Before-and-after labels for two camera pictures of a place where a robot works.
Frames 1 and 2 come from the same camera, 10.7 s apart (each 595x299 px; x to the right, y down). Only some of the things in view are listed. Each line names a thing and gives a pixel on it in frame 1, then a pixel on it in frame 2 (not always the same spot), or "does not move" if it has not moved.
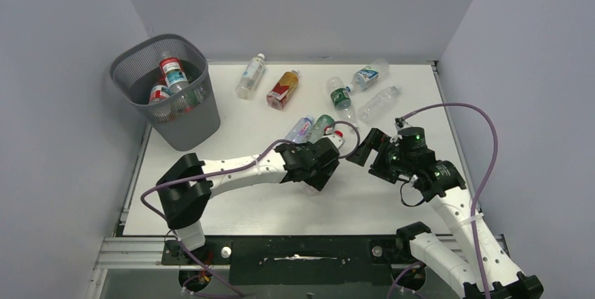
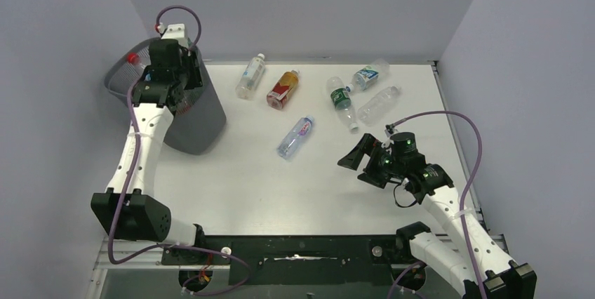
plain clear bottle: x=372 y=111 does not move
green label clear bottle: x=341 y=100 does not move
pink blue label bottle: x=299 y=130 does not move
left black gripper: x=317 y=181 to x=189 y=57
